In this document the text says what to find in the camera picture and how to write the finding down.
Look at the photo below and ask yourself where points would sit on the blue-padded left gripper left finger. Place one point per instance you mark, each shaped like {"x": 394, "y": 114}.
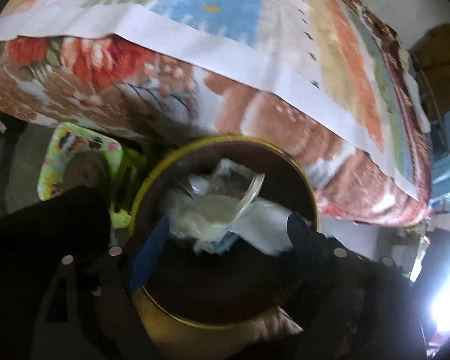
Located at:
{"x": 89, "y": 312}

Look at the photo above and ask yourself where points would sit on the dark round trash bin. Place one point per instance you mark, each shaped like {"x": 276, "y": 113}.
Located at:
{"x": 213, "y": 261}

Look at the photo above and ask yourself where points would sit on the pale green plastic pouch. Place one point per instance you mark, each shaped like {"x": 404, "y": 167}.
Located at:
{"x": 203, "y": 218}

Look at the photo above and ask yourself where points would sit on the clear plastic tray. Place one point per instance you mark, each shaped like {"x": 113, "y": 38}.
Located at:
{"x": 230, "y": 179}

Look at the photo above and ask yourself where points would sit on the mustard yellow hanging garment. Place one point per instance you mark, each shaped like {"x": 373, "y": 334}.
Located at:
{"x": 431, "y": 58}

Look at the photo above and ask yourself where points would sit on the striped colourful bed mat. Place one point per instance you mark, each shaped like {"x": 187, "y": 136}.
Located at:
{"x": 323, "y": 57}

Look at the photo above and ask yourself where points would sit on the floral red brown blanket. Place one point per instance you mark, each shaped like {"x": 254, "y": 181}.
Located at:
{"x": 117, "y": 87}

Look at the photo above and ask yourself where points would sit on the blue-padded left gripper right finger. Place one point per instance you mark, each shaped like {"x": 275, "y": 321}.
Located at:
{"x": 364, "y": 308}

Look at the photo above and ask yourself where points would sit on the green cartoon child stool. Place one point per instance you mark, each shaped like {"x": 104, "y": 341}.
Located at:
{"x": 79, "y": 156}

